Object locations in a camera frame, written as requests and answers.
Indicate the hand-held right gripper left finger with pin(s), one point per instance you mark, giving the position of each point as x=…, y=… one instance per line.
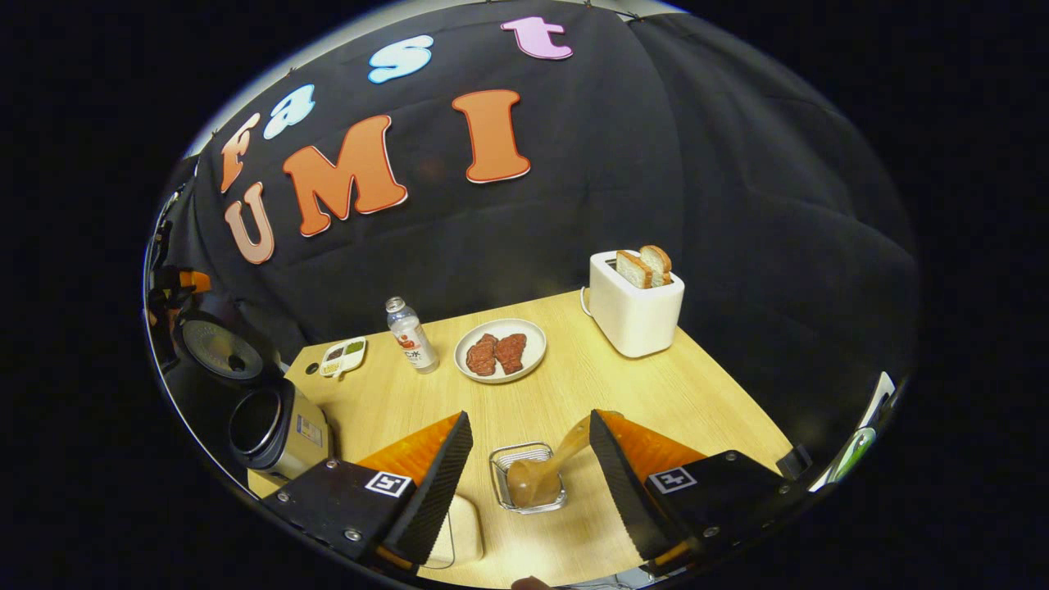
x=438, y=492

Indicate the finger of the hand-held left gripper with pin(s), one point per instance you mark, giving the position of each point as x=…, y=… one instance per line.
x=195, y=283

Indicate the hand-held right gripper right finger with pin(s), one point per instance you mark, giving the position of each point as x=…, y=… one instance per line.
x=623, y=492

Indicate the wooden spoon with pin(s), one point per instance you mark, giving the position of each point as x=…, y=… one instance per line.
x=537, y=483

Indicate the dark grey rice cooker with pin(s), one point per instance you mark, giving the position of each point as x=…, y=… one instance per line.
x=287, y=442

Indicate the red meat piece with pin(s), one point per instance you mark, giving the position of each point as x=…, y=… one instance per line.
x=510, y=352
x=482, y=356

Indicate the clear drink bottle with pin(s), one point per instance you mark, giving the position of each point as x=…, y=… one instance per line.
x=414, y=340

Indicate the white divided sauce dish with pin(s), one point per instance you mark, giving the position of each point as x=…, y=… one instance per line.
x=344, y=356

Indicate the white toaster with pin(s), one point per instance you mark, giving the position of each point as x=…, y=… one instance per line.
x=635, y=319

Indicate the small black block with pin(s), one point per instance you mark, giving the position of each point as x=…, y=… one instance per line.
x=793, y=461

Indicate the white round plate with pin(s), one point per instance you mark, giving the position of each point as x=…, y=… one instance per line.
x=529, y=336

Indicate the black backdrop cloth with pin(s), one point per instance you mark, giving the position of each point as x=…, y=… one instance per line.
x=737, y=205

